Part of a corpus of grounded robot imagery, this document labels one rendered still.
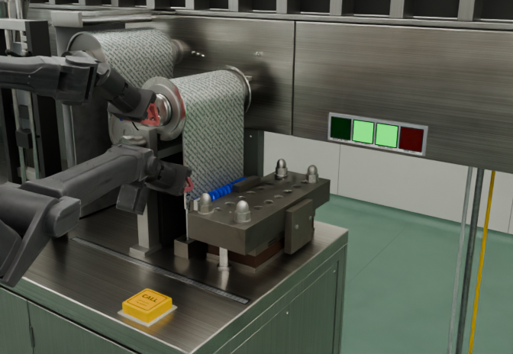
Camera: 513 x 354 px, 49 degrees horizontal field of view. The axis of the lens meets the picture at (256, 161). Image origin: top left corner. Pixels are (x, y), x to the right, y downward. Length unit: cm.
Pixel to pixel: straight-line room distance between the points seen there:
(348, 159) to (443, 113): 280
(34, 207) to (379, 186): 345
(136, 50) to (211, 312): 70
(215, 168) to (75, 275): 41
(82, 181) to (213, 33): 83
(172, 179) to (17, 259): 57
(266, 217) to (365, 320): 166
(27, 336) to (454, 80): 116
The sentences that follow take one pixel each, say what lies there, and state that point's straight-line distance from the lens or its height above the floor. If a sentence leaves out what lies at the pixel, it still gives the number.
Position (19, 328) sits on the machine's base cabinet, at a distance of 154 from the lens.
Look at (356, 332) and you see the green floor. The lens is 277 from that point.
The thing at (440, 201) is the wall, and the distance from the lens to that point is 395.
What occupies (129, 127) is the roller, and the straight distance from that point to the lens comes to 140.
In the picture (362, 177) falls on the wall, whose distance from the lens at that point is 410.
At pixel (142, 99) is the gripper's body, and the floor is 129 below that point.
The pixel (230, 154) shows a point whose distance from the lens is 145.
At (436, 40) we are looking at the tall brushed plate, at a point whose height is 141.
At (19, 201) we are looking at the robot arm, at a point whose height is 126.
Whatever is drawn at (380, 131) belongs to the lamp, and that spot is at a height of 119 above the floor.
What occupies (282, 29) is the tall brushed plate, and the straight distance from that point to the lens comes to 148.
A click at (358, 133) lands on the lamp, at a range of 141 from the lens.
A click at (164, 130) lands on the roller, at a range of 131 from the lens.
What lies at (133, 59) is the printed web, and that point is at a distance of 149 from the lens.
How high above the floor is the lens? 152
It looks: 17 degrees down
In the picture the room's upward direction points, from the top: 1 degrees clockwise
